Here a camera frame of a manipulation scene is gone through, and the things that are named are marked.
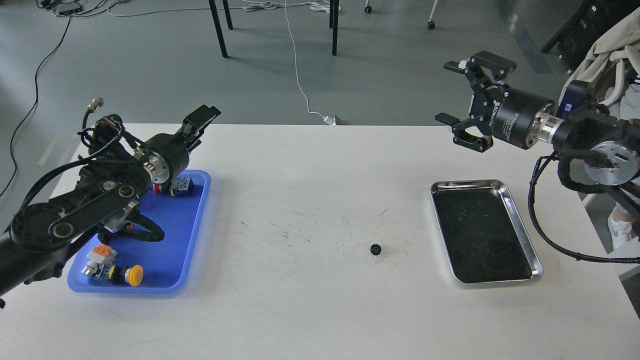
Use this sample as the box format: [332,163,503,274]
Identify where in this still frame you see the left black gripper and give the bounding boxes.
[144,105,222,186]

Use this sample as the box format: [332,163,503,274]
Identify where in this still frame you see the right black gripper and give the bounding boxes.
[435,51,555,153]

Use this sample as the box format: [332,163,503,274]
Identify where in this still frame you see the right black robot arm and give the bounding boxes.
[435,50,639,264]

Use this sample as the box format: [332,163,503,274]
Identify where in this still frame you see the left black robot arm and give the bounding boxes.
[0,98,221,295]

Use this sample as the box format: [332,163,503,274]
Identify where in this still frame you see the blue plastic tray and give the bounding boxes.
[67,170,211,296]

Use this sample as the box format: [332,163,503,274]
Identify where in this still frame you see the silver metal tray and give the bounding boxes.
[430,178,544,288]

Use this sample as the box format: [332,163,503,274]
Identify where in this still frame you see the red push button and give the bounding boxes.
[151,177,195,198]

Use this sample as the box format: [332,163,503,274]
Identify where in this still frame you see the yellow push button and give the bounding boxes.
[81,264,144,287]

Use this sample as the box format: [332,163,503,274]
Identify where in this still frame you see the beige jacket on chair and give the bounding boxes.
[558,7,640,101]

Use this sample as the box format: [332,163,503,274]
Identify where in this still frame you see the black table legs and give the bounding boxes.
[207,0,340,59]

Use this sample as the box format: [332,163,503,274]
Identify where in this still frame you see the white floor cable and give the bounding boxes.
[240,0,346,126]

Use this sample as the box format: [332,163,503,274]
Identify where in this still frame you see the orange white switch block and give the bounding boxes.
[86,243,118,265]

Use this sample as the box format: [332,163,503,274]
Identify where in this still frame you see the black floor cable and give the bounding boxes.
[0,0,121,198]

